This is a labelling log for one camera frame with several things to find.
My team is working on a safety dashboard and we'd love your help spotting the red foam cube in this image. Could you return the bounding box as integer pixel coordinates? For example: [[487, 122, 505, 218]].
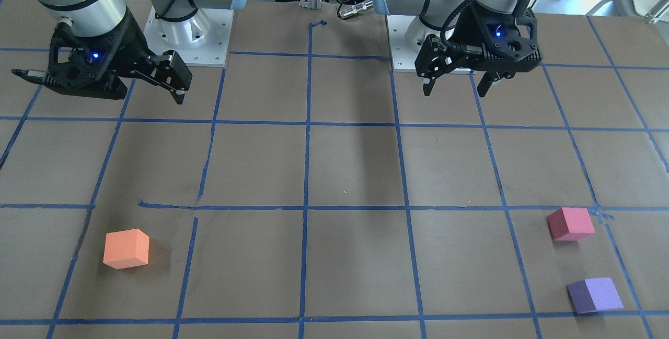
[[547, 207, 595, 241]]

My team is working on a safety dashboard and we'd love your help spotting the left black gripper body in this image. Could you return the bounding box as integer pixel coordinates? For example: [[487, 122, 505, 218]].
[[446, 0, 542, 75]]

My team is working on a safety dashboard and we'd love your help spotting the orange foam cube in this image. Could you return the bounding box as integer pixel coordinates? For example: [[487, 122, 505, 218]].
[[102, 229, 150, 270]]

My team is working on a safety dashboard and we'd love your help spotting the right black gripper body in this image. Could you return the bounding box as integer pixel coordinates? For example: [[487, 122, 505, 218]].
[[41, 13, 156, 100]]

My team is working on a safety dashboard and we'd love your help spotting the silver metal connector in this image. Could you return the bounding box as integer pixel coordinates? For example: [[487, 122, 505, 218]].
[[337, 0, 374, 20]]

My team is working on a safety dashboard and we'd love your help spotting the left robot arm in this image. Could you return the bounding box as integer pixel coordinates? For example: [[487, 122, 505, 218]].
[[373, 0, 543, 98]]

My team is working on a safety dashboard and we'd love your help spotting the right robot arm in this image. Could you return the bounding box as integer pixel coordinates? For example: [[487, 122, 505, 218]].
[[12, 0, 247, 105]]

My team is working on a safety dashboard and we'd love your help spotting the purple foam cube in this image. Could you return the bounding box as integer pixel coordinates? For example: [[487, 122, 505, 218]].
[[567, 277, 624, 314]]

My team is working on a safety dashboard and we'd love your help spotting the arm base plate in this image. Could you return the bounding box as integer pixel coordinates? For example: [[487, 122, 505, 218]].
[[144, 8, 235, 67], [386, 15, 436, 73]]

